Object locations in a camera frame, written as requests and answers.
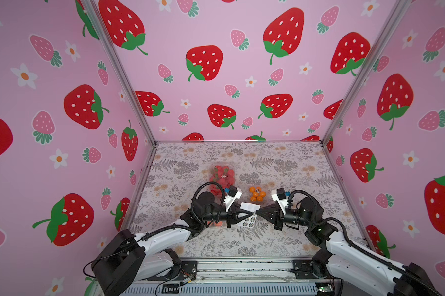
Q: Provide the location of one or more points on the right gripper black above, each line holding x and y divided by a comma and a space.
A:
277, 216

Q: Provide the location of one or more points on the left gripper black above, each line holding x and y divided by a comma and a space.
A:
230, 217

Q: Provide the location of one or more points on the white sticker sheet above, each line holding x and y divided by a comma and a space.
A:
250, 216

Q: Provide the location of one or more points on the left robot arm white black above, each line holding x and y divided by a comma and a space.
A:
135, 257

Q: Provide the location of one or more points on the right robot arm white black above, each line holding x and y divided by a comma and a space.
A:
340, 256

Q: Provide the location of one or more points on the clear large peach box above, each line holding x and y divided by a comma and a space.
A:
213, 224

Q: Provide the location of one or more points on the clear orange kumquat box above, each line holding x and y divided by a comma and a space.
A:
257, 194

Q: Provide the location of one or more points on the clear strawberry box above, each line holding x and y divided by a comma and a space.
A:
224, 175

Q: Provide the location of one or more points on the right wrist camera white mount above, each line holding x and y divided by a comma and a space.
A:
280, 197

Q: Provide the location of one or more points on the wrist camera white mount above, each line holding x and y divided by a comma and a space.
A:
280, 197
231, 195

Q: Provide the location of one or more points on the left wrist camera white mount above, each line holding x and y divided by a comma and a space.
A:
231, 195

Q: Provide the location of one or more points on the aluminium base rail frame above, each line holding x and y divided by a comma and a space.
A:
237, 276

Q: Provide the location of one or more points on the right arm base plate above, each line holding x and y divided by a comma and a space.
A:
311, 269

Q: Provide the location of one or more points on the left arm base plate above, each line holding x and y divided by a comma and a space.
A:
181, 272

